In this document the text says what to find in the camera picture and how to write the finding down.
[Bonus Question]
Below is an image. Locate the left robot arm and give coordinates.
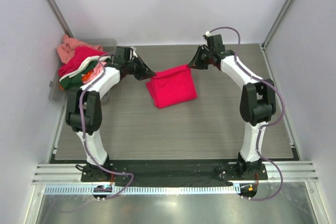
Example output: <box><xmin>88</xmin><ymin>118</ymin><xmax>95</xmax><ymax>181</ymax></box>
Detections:
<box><xmin>65</xmin><ymin>46</ymin><xmax>156</xmax><ymax>182</ymax></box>

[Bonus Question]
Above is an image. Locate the left aluminium frame post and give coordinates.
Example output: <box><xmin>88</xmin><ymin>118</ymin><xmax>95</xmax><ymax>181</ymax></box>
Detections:
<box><xmin>46</xmin><ymin>0</ymin><xmax>73</xmax><ymax>37</ymax></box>

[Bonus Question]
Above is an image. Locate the grey plastic tray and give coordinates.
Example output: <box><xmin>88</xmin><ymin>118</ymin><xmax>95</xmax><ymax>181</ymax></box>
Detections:
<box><xmin>49</xmin><ymin>38</ymin><xmax>118</xmax><ymax>103</ymax></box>

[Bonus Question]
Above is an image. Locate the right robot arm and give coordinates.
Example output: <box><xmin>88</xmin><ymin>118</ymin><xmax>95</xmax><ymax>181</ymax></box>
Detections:
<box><xmin>188</xmin><ymin>32</ymin><xmax>276</xmax><ymax>178</ymax></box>

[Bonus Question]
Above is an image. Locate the light pink t shirt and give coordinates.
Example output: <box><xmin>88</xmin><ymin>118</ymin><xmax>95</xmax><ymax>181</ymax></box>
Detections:
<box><xmin>90</xmin><ymin>63</ymin><xmax>104</xmax><ymax>78</ymax></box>

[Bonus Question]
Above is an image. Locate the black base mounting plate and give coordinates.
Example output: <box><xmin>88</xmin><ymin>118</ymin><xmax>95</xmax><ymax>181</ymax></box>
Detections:
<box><xmin>76</xmin><ymin>159</ymin><xmax>268</xmax><ymax>187</ymax></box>

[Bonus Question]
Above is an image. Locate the green white t shirt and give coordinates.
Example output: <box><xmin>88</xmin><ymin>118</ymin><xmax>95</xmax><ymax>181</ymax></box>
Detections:
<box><xmin>59</xmin><ymin>58</ymin><xmax>99</xmax><ymax>90</ymax></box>

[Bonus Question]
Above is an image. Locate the salmon pink t shirt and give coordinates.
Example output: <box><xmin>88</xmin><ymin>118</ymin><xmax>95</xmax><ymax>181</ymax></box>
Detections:
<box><xmin>56</xmin><ymin>35</ymin><xmax>103</xmax><ymax>64</ymax></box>

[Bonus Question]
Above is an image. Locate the crimson t shirt in tray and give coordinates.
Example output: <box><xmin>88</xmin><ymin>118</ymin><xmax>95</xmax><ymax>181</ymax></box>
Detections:
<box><xmin>58</xmin><ymin>47</ymin><xmax>106</xmax><ymax>79</ymax></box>

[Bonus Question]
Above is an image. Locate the white slotted cable duct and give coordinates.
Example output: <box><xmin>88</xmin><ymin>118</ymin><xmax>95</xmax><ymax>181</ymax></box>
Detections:
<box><xmin>45</xmin><ymin>184</ymin><xmax>240</xmax><ymax>195</ymax></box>

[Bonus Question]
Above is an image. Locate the orange garment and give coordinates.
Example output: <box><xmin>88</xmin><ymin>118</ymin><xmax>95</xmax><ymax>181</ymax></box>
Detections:
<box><xmin>81</xmin><ymin>70</ymin><xmax>93</xmax><ymax>83</ymax></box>

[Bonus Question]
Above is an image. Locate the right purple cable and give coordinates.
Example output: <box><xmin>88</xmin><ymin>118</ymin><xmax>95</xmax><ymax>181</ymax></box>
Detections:
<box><xmin>209</xmin><ymin>26</ymin><xmax>287</xmax><ymax>201</ymax></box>

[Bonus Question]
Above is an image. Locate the magenta t shirt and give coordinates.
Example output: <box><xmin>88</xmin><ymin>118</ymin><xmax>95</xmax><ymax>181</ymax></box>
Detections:
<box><xmin>146</xmin><ymin>65</ymin><xmax>197</xmax><ymax>109</ymax></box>

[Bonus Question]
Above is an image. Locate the right aluminium table rail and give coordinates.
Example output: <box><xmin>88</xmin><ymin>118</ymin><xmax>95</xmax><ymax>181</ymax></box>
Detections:
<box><xmin>259</xmin><ymin>44</ymin><xmax>302</xmax><ymax>161</ymax></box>

